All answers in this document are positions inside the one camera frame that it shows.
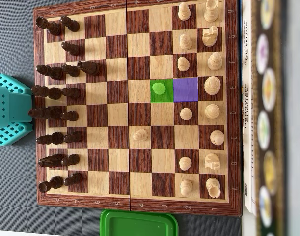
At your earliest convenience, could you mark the dark wooden bishop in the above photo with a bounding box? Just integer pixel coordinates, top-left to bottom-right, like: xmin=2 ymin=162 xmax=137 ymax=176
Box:
xmin=36 ymin=64 xmax=64 ymax=81
xmin=35 ymin=132 xmax=65 ymax=146

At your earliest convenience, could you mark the white Gabrielle Chanel book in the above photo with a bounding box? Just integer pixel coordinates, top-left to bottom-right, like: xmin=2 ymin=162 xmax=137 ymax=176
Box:
xmin=240 ymin=0 xmax=251 ymax=213

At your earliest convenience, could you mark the dark wooden queen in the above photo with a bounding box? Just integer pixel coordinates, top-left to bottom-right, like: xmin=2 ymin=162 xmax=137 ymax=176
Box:
xmin=28 ymin=107 xmax=63 ymax=121

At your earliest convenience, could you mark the dark wooden pawn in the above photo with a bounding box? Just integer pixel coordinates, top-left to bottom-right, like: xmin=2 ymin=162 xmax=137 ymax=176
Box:
xmin=63 ymin=131 xmax=83 ymax=144
xmin=63 ymin=172 xmax=82 ymax=187
xmin=60 ymin=15 xmax=80 ymax=32
xmin=61 ymin=154 xmax=80 ymax=167
xmin=61 ymin=41 xmax=81 ymax=56
xmin=62 ymin=87 xmax=81 ymax=98
xmin=60 ymin=110 xmax=79 ymax=122
xmin=62 ymin=64 xmax=81 ymax=77

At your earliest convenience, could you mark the dark wooden rook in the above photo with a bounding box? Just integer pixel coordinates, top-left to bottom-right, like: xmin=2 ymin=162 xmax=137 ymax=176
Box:
xmin=37 ymin=176 xmax=64 ymax=193
xmin=35 ymin=16 xmax=62 ymax=36

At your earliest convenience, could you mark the wooden folding chessboard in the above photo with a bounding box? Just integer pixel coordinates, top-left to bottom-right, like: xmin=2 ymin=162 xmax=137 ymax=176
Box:
xmin=33 ymin=0 xmax=243 ymax=217

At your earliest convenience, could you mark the light wooden knight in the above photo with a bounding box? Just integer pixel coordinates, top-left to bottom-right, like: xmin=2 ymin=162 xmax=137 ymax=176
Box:
xmin=204 ymin=153 xmax=221 ymax=170
xmin=202 ymin=26 xmax=218 ymax=47

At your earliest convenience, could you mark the dark book with oval pictures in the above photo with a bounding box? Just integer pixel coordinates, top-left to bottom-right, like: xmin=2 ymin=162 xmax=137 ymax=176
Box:
xmin=251 ymin=0 xmax=292 ymax=236

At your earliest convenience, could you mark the light wooden pawn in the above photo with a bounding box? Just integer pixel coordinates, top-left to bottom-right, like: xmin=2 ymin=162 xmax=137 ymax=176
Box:
xmin=133 ymin=129 xmax=149 ymax=142
xmin=152 ymin=82 xmax=166 ymax=96
xmin=180 ymin=107 xmax=193 ymax=121
xmin=178 ymin=2 xmax=191 ymax=21
xmin=180 ymin=179 xmax=193 ymax=197
xmin=179 ymin=156 xmax=192 ymax=171
xmin=177 ymin=56 xmax=191 ymax=72
xmin=179 ymin=33 xmax=193 ymax=50

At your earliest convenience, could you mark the green plastic container lid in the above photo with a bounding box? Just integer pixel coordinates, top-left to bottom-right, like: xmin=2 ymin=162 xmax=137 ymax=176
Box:
xmin=100 ymin=209 xmax=179 ymax=236

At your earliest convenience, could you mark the dark wooden king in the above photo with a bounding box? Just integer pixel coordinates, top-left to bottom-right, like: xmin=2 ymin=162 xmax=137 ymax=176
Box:
xmin=30 ymin=85 xmax=63 ymax=100

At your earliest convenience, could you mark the light wooden queen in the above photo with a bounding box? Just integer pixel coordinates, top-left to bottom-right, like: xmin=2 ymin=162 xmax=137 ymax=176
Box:
xmin=204 ymin=104 xmax=220 ymax=120

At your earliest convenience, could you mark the teal perforated robot base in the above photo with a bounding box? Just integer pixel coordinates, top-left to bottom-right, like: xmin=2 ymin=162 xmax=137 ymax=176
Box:
xmin=0 ymin=73 xmax=34 ymax=147

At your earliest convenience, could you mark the white histoire book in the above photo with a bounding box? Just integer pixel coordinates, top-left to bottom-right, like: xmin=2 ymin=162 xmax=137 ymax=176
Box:
xmin=249 ymin=0 xmax=260 ymax=218

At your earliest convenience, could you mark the dark wooden knight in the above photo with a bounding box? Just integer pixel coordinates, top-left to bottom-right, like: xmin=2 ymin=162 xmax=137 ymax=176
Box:
xmin=38 ymin=153 xmax=65 ymax=169
xmin=77 ymin=60 xmax=101 ymax=76

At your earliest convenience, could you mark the light wooden rook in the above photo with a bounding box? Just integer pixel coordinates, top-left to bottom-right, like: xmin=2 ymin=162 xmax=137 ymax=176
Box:
xmin=204 ymin=0 xmax=219 ymax=23
xmin=205 ymin=177 xmax=221 ymax=199

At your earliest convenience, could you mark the light wooden bishop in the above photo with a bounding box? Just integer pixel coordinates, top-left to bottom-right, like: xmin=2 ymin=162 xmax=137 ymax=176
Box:
xmin=210 ymin=129 xmax=225 ymax=146
xmin=207 ymin=51 xmax=223 ymax=72

